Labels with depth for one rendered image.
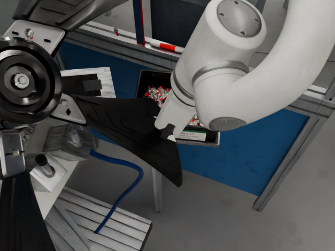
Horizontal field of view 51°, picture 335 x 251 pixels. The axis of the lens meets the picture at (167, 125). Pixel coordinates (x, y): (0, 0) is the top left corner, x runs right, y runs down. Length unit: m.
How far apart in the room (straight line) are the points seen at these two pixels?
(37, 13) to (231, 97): 0.36
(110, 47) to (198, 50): 0.65
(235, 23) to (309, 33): 0.09
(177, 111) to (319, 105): 0.52
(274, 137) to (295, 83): 0.78
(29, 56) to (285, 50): 0.34
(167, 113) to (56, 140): 0.29
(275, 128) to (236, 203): 0.65
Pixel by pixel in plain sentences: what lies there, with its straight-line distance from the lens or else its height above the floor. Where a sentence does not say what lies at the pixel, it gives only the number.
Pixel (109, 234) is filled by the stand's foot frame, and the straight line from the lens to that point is 1.58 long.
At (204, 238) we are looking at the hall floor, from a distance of 1.64.
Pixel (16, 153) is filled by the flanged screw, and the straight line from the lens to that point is 0.55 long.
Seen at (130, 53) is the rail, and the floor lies 0.82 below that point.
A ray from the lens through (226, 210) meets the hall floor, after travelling 1.69.
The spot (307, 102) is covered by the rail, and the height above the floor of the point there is 0.83.
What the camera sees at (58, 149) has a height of 0.95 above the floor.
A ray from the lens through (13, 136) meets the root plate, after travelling 0.57.
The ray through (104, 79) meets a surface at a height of 1.00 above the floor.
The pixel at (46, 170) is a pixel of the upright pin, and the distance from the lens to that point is 0.70.
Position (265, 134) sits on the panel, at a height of 0.60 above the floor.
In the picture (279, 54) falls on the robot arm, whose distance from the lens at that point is 0.40.
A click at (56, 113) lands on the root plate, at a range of 0.56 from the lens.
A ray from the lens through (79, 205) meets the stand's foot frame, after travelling 1.66.
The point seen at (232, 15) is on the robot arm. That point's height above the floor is 1.30.
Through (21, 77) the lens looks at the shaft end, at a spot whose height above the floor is 1.23.
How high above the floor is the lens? 1.59
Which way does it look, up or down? 58 degrees down
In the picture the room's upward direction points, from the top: straight up
